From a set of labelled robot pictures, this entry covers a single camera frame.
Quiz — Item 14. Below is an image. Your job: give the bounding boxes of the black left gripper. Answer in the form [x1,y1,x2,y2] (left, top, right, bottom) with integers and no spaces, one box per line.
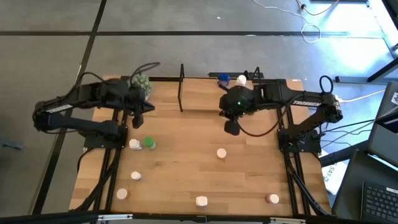
[125,86,155,129]

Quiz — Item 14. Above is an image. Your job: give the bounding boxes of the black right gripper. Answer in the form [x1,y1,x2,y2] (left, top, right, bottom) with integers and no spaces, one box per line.
[218,83,260,137]

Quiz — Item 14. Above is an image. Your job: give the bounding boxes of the green caffeine pill bottle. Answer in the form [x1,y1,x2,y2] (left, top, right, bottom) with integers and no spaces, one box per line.
[143,136,157,151]

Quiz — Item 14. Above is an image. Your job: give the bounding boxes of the blue-capped Tums bottle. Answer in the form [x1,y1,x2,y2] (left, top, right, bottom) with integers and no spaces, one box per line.
[217,73,232,88]

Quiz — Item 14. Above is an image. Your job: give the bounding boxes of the white bottle blue label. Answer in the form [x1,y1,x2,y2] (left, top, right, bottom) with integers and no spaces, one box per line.
[128,138,143,151]

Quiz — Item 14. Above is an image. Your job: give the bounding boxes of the green potted plant white pot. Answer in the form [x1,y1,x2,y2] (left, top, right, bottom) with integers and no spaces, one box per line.
[130,73,153,100]

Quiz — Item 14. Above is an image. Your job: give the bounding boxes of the dark grey desk foot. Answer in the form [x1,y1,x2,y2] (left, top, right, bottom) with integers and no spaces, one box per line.
[320,139,371,167]

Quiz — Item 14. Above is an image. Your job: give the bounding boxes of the white printed paper bag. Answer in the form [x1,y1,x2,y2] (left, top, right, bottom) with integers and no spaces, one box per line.
[322,151,348,196]

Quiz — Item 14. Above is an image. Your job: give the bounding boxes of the black rig crossbeam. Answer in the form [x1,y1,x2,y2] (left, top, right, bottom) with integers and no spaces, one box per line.
[0,210,398,224]

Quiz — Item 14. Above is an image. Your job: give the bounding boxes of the dark grey laptop with keyboard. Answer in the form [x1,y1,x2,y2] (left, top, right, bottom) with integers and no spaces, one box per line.
[331,149,398,224]

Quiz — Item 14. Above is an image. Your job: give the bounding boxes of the dark grey laptop lid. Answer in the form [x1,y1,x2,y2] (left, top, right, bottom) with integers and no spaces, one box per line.
[368,81,398,167]

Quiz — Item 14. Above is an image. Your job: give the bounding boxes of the wooden shelf black metal frame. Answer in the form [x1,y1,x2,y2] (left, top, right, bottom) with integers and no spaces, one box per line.
[176,63,262,114]

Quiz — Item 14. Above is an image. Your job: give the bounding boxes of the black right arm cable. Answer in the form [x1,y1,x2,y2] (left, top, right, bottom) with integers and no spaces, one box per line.
[238,74,335,138]

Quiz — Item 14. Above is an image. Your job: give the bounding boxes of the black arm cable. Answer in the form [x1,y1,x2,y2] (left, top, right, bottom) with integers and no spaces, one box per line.
[238,74,335,138]
[74,61,161,94]

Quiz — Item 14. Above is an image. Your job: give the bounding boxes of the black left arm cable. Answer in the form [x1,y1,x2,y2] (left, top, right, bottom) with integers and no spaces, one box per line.
[74,61,161,94]

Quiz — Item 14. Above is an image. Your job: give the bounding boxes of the black aluminium table frame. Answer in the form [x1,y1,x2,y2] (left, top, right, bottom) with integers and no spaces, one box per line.
[70,75,332,218]

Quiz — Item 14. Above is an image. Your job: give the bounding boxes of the black cable conduit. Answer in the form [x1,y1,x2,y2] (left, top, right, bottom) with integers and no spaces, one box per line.
[74,148,122,212]
[286,155,326,216]

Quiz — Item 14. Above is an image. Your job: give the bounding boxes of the silver metal bracket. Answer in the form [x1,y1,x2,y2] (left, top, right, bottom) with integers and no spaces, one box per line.
[269,217,306,224]
[97,213,134,222]

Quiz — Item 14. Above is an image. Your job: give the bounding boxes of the white floor cable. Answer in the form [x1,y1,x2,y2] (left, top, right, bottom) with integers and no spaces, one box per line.
[253,0,322,44]

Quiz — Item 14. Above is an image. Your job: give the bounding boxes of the orange floor cable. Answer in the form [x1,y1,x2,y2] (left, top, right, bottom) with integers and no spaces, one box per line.
[297,0,340,16]

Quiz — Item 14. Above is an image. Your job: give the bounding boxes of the beige power cable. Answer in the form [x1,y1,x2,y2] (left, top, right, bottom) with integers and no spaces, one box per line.
[334,89,387,104]

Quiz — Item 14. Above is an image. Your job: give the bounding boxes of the black desk leg frame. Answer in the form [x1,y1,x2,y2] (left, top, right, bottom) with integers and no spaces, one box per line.
[335,57,398,84]

